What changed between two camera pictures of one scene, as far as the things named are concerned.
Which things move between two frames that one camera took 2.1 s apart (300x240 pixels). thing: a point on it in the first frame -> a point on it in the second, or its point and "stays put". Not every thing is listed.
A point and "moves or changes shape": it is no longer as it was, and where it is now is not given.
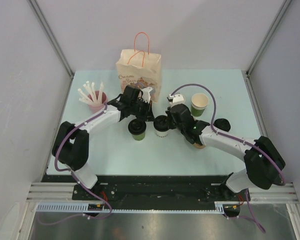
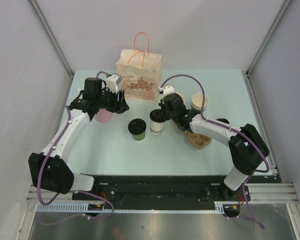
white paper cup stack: [183, 97] stays put
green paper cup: [139, 137] stays put
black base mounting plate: [166, 189] stays put
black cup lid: [161, 123] moves or changes shape
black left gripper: [148, 114] -> [119, 107]
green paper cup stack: [199, 102] stays put
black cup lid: [137, 126] stays put
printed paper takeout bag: [138, 67] stays put
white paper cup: [161, 134] -> [156, 128]
